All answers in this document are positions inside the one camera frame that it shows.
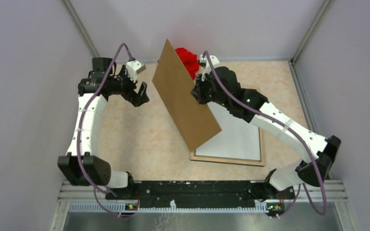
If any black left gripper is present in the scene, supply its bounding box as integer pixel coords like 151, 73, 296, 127
108, 64, 149, 106

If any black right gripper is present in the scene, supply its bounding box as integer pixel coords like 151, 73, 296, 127
191, 72, 229, 108

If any brown backing board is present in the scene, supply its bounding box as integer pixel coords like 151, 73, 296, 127
152, 39, 222, 152

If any landscape photo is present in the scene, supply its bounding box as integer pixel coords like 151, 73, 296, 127
196, 102, 262, 161

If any wooden picture frame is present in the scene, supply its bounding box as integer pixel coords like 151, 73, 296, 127
189, 127, 266, 167

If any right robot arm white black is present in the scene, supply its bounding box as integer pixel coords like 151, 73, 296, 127
191, 66, 342, 198

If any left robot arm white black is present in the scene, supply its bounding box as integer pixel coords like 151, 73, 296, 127
57, 58, 149, 199

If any red crumpled cloth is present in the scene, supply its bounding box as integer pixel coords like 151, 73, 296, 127
175, 47, 200, 80

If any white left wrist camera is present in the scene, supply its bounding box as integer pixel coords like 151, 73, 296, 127
126, 60, 146, 83

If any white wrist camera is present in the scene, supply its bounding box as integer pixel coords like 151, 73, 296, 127
126, 60, 146, 83
198, 54, 220, 81

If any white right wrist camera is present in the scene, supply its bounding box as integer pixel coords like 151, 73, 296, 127
198, 54, 220, 81

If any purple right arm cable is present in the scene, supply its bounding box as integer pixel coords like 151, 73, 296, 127
201, 50, 329, 219

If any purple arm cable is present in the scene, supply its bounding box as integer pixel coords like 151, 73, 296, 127
76, 42, 141, 218
201, 50, 329, 219

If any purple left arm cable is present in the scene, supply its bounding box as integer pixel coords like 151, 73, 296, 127
76, 42, 141, 218

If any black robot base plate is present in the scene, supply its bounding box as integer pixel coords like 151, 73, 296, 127
106, 180, 295, 208

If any aluminium front rail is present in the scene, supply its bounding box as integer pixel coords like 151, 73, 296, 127
51, 180, 359, 231

